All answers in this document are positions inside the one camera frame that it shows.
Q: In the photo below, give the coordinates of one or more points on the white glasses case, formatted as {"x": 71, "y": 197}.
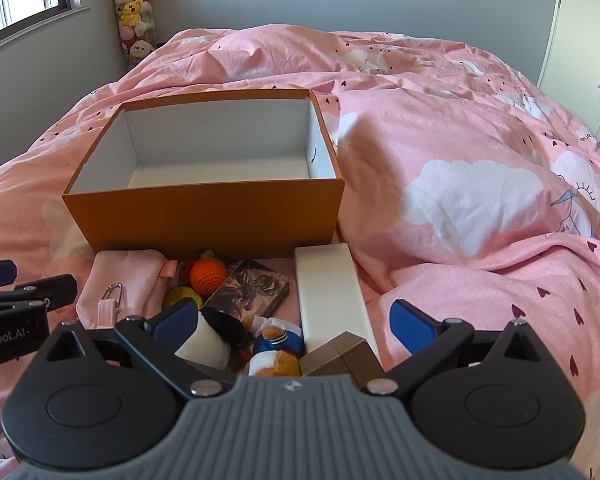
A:
{"x": 327, "y": 290}

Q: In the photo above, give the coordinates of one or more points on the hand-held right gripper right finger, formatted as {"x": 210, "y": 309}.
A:
{"x": 412, "y": 325}

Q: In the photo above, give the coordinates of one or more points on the clear tube of plush toys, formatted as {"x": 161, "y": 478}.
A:
{"x": 130, "y": 10}

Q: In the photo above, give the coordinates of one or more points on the yellow crocheted fruit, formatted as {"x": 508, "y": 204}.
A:
{"x": 177, "y": 297}

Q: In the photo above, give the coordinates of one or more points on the printed card pack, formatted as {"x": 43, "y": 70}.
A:
{"x": 250, "y": 285}

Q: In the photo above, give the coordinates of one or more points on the cream and black plush toy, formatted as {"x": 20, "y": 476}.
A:
{"x": 205, "y": 342}

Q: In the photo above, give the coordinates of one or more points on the brown bear plush blue outfit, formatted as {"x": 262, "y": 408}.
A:
{"x": 275, "y": 347}

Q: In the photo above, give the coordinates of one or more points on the orange cardboard box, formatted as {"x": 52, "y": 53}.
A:
{"x": 205, "y": 220}

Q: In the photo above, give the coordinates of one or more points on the pink cloud-print blanket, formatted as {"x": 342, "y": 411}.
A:
{"x": 480, "y": 135}

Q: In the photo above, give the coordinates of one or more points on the white door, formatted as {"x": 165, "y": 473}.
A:
{"x": 580, "y": 20}

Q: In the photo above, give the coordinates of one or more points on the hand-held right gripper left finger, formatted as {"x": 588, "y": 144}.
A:
{"x": 177, "y": 317}

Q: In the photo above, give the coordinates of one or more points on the red crocheted fruit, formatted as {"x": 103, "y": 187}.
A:
{"x": 186, "y": 271}

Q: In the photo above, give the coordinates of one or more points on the pink fabric pouch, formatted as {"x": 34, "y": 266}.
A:
{"x": 125, "y": 280}

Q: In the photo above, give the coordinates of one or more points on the small grey gift box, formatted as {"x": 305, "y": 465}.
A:
{"x": 340, "y": 357}

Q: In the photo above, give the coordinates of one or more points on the crocheted orange fruit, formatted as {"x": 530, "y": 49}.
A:
{"x": 207, "y": 274}

